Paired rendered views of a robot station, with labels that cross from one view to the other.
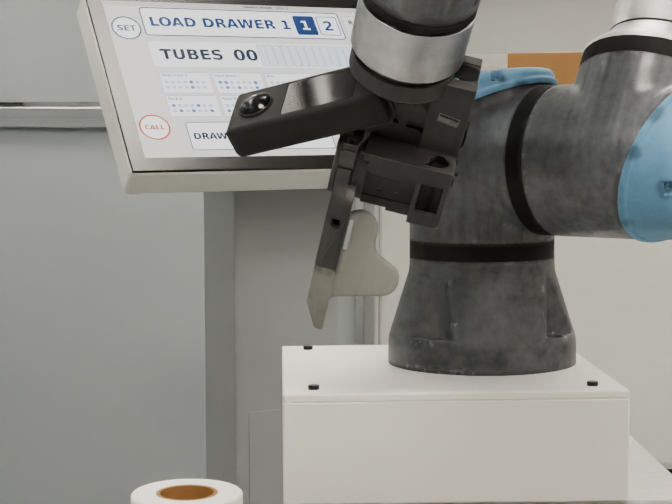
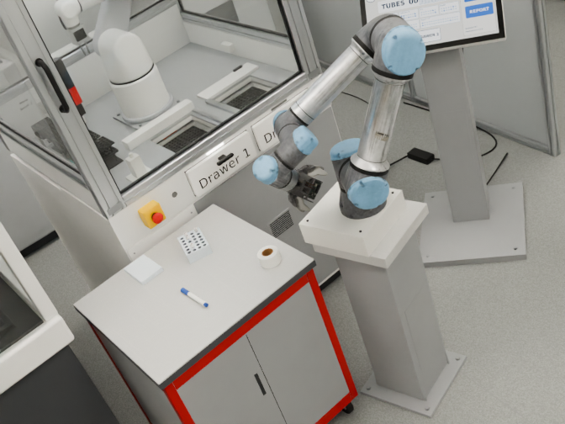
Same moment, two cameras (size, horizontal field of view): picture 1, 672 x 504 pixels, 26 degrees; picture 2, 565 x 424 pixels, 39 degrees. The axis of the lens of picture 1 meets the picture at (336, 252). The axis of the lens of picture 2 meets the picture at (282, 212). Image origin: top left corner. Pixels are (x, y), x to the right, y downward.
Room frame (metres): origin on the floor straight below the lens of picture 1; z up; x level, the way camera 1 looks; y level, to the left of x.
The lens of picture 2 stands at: (-0.36, -1.52, 2.34)
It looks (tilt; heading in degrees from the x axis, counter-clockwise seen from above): 35 degrees down; 50
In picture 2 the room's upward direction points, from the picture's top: 20 degrees counter-clockwise
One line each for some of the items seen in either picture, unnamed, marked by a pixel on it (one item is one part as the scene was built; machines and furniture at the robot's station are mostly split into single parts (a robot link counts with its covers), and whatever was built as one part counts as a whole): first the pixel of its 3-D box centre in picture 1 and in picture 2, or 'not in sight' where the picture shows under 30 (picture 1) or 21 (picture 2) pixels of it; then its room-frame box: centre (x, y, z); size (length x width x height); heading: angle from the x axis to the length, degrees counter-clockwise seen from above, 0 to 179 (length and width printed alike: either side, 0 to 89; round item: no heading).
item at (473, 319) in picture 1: (481, 300); (360, 192); (1.16, -0.12, 0.89); 0.15 x 0.15 x 0.10
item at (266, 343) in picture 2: not in sight; (226, 359); (0.71, 0.31, 0.38); 0.62 x 0.58 x 0.76; 168
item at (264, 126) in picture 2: not in sight; (285, 119); (1.49, 0.45, 0.87); 0.29 x 0.02 x 0.11; 168
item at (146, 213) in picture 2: not in sight; (152, 214); (0.85, 0.57, 0.88); 0.07 x 0.05 x 0.07; 168
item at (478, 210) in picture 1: (489, 154); (351, 162); (1.16, -0.12, 1.00); 0.13 x 0.12 x 0.14; 50
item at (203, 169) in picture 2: not in sight; (222, 163); (1.18, 0.52, 0.87); 0.29 x 0.02 x 0.11; 168
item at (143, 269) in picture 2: not in sight; (143, 269); (0.70, 0.52, 0.77); 0.13 x 0.09 x 0.02; 78
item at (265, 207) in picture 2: not in sight; (204, 214); (1.33, 0.98, 0.40); 1.03 x 0.95 x 0.80; 168
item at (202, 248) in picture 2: not in sight; (194, 245); (0.85, 0.40, 0.78); 0.12 x 0.08 x 0.04; 60
